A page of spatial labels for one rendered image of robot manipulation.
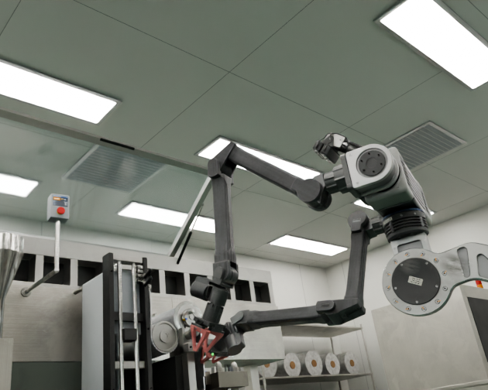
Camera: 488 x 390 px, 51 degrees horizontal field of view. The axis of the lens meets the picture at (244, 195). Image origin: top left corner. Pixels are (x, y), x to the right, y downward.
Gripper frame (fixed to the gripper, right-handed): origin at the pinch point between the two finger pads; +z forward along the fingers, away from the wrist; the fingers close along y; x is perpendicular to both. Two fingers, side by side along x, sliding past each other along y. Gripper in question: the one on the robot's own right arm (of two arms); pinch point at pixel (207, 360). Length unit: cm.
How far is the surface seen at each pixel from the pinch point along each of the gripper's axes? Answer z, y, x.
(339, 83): -107, 114, 137
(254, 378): 45, 74, 25
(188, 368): 0.2, -10.9, -3.4
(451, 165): -90, 306, 147
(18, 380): 31, -61, 18
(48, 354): 26, -51, 26
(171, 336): -2.3, -14.5, 10.6
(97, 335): 5.9, -41.1, 17.7
